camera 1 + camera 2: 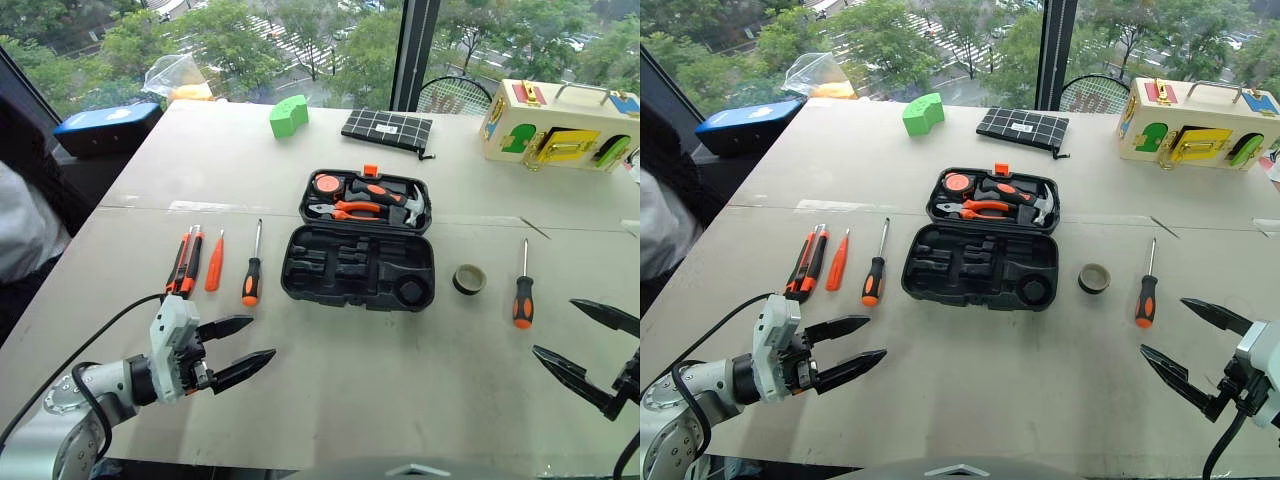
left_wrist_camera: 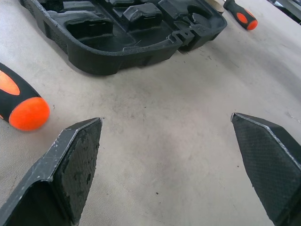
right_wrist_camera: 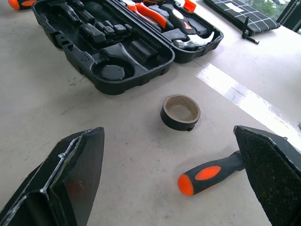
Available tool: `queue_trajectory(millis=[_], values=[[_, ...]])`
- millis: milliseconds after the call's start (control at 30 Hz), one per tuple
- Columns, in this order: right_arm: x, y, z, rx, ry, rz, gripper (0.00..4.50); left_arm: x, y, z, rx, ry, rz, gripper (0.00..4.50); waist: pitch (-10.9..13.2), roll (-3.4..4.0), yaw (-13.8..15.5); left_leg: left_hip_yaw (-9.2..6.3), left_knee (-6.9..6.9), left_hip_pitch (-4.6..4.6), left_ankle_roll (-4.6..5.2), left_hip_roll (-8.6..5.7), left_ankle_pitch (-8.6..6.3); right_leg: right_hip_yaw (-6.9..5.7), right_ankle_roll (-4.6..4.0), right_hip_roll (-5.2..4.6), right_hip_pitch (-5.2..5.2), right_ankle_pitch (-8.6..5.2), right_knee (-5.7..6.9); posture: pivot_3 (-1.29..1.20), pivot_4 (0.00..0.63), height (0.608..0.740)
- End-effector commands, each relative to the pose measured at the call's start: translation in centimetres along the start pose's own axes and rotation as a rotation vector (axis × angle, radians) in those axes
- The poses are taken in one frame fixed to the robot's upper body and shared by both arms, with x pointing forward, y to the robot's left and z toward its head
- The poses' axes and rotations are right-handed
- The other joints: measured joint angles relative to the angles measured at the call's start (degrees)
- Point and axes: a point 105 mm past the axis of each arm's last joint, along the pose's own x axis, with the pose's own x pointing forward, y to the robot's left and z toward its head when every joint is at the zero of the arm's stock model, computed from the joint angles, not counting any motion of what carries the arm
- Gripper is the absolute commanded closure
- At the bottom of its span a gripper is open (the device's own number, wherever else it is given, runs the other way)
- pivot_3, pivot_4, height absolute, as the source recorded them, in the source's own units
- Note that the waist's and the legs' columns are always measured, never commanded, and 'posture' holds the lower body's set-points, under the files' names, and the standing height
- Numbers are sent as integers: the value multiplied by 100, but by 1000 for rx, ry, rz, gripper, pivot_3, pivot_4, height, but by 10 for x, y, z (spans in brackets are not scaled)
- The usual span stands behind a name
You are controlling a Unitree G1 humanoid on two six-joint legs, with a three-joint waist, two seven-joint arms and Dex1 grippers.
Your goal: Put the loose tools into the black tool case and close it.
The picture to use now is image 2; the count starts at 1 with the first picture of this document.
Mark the small black orange screwdriver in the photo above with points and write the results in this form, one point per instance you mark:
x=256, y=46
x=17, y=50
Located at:
x=242, y=16

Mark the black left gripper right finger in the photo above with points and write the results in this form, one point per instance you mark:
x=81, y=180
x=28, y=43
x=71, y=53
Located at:
x=270, y=164

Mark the large black orange screwdriver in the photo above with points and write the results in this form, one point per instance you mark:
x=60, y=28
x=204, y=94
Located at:
x=21, y=103

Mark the black tool case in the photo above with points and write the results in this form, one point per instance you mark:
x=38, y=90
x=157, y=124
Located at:
x=113, y=54

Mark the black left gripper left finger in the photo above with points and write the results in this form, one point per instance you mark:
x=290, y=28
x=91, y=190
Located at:
x=70, y=169

